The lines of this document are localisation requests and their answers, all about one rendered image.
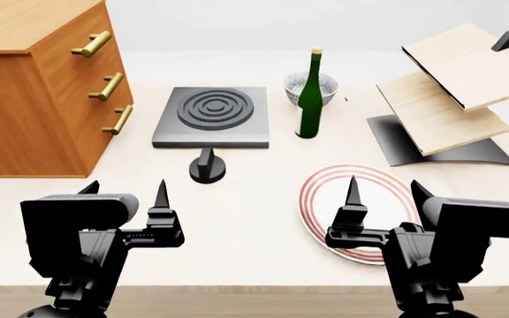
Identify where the grey stove base plate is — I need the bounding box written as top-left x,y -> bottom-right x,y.
151,86 -> 270,150

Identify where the small light wooden shelf board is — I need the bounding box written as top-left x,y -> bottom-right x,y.
376,70 -> 509,157

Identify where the black stove knob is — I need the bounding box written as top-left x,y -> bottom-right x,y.
188,147 -> 227,185

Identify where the green wine bottle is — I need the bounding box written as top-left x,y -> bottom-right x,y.
293,46 -> 324,140

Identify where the black left gripper camera box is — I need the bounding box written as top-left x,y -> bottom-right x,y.
19,193 -> 141,245

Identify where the large light wooden shelf board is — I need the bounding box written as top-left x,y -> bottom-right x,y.
400,22 -> 509,111

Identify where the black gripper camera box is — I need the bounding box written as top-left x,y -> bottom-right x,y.
421,193 -> 509,268
19,193 -> 141,245

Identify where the wooden drawer cabinet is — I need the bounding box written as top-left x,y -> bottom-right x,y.
0,0 -> 135,179

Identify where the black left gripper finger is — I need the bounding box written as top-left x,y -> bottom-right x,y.
147,178 -> 178,234
77,179 -> 102,196

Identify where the small black shelf block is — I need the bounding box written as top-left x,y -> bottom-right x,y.
490,29 -> 509,53

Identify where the black curved shelf base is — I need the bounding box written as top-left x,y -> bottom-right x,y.
365,113 -> 509,168

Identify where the black right gripper camera box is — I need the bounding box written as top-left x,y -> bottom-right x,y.
421,193 -> 509,268

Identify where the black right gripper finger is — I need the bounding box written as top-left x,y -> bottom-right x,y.
332,175 -> 368,231
409,179 -> 433,213

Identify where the white plate with red rings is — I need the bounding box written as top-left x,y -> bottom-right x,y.
297,163 -> 424,265

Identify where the dark grey coil burner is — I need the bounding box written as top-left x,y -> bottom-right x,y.
176,87 -> 255,132

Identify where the patterned ceramic bowl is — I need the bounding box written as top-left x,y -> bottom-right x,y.
284,72 -> 342,108

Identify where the brass drawer handle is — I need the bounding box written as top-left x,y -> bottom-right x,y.
87,72 -> 125,102
71,29 -> 113,58
101,103 -> 134,135

